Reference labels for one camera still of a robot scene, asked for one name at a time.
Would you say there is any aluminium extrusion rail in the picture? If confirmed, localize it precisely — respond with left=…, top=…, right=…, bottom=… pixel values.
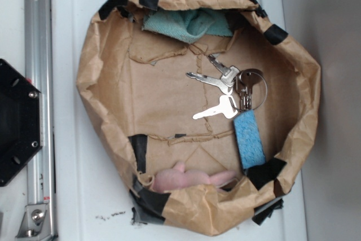
left=25, top=0, right=58, bottom=240

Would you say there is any pink plush toy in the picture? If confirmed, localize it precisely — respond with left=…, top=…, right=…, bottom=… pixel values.
left=151, top=161, right=236, bottom=193

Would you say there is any metal corner bracket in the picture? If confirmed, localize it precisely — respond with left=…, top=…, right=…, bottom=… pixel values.
left=15, top=203, right=52, bottom=240

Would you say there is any brown paper bag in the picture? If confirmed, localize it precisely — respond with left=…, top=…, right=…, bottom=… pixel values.
left=77, top=0, right=321, bottom=236

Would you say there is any white plastic tray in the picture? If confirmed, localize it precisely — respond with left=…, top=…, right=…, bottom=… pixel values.
left=50, top=0, right=309, bottom=241

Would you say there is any round head key bunch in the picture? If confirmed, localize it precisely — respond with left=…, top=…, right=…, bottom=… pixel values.
left=236, top=69, right=263, bottom=111

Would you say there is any silver key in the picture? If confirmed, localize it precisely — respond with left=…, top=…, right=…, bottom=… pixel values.
left=192, top=95, right=237, bottom=120
left=207, top=55, right=240, bottom=87
left=186, top=72, right=234, bottom=95

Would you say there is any blue rectangular sponge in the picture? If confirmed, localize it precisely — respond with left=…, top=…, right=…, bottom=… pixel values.
left=234, top=110, right=266, bottom=170

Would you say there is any silver key upper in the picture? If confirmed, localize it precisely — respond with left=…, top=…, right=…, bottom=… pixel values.
left=207, top=55, right=240, bottom=87

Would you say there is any silver key middle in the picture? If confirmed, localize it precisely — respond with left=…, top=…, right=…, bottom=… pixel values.
left=186, top=72, right=234, bottom=95

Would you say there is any light blue terry cloth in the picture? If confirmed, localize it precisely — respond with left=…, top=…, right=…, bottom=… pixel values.
left=142, top=8, right=233, bottom=44

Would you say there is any metal key ring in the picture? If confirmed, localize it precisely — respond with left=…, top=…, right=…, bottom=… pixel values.
left=231, top=71, right=268, bottom=112

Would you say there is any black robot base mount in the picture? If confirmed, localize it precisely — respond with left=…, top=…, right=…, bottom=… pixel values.
left=1, top=59, right=42, bottom=187

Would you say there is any silver key lower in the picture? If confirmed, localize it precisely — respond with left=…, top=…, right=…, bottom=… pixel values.
left=192, top=95, right=237, bottom=120

